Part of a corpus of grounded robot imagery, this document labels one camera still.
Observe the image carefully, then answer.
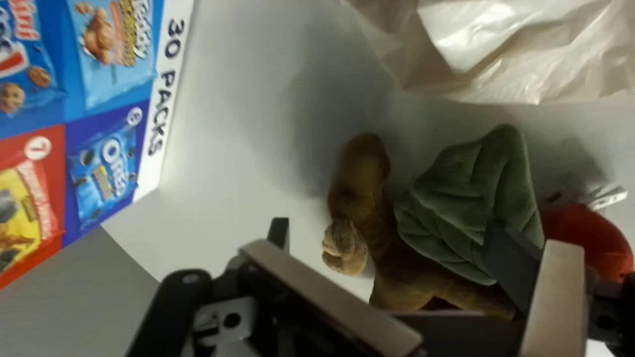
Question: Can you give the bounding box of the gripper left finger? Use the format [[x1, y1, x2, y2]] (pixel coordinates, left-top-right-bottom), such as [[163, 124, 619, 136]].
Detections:
[[236, 237, 425, 357]]

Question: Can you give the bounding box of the blue snack variety box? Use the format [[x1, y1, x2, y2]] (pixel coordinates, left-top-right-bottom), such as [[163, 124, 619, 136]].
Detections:
[[0, 0, 197, 293]]

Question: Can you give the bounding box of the white plastic bag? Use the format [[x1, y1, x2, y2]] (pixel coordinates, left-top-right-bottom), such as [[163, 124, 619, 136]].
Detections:
[[343, 0, 635, 106]]

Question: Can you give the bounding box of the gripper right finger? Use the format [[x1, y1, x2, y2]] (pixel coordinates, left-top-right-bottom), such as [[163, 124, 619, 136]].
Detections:
[[484, 221, 592, 357]]

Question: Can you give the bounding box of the brown moose toy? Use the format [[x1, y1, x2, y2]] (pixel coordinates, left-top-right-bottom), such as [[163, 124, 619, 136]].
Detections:
[[320, 130, 522, 323]]

